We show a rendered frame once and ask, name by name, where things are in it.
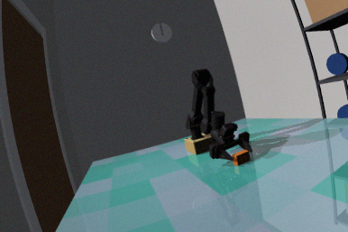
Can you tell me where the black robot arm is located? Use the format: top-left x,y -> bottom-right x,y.
186,69 -> 238,141

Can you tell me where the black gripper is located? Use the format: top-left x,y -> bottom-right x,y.
209,132 -> 252,161

